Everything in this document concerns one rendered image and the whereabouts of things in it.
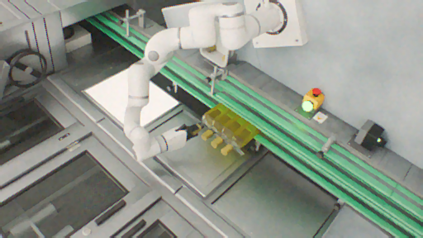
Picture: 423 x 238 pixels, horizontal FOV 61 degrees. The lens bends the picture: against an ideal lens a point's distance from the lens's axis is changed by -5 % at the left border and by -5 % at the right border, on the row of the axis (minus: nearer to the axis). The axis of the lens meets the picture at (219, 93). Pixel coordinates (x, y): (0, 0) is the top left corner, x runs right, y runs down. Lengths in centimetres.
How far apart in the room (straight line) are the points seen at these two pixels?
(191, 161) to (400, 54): 99
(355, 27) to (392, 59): 18
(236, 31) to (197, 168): 68
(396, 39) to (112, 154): 131
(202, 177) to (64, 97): 87
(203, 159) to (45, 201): 71
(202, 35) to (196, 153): 63
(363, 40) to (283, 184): 74
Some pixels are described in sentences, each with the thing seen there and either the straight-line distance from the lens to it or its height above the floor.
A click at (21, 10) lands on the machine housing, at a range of 216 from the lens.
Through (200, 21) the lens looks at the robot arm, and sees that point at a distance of 136.
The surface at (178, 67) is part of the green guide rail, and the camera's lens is 196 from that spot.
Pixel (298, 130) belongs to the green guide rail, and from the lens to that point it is 161.
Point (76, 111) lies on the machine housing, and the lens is 202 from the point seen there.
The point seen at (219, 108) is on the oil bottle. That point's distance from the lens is 177.
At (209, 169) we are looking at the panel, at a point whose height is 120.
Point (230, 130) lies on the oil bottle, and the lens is 168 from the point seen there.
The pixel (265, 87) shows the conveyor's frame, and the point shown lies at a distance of 174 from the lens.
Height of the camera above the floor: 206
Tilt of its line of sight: 38 degrees down
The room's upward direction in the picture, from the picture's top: 124 degrees counter-clockwise
